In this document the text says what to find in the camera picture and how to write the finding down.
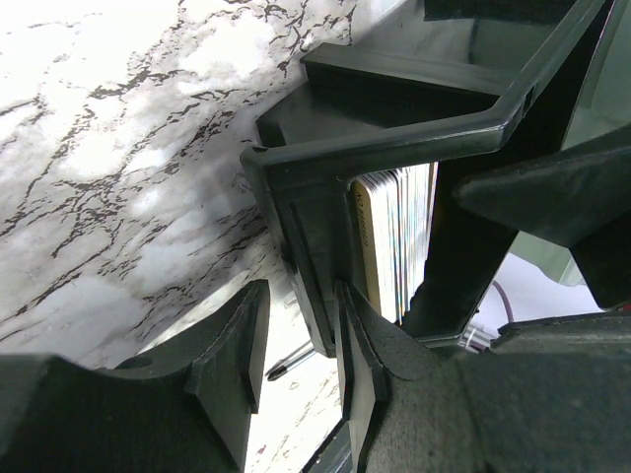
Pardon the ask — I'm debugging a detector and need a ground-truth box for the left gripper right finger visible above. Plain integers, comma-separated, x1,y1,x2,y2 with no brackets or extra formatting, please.
335,283,630,472

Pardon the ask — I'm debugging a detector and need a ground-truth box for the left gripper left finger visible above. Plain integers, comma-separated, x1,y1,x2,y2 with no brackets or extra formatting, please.
1,280,270,472

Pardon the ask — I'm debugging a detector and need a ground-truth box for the black yellow screwdriver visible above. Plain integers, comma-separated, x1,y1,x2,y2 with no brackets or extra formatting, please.
265,342,316,381

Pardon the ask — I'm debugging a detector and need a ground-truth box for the stack of white cards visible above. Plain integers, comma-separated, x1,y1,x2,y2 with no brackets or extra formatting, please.
352,163,438,324

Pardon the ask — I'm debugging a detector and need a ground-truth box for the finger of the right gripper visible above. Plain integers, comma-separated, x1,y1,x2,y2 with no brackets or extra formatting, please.
455,144,630,308

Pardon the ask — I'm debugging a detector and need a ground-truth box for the black plastic card tray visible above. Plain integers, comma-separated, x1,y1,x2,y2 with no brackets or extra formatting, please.
242,1,625,358

